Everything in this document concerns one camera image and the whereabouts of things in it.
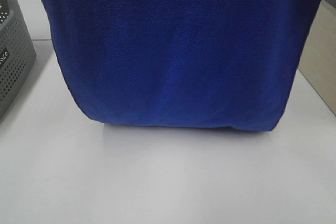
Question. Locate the blue microfibre towel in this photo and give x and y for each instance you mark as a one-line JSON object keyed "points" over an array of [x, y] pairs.
{"points": [[181, 63]]}

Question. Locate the beige storage box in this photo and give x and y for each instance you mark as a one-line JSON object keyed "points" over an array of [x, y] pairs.
{"points": [[317, 62]]}

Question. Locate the grey perforated plastic basket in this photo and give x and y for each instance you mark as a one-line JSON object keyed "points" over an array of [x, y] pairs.
{"points": [[17, 52]]}

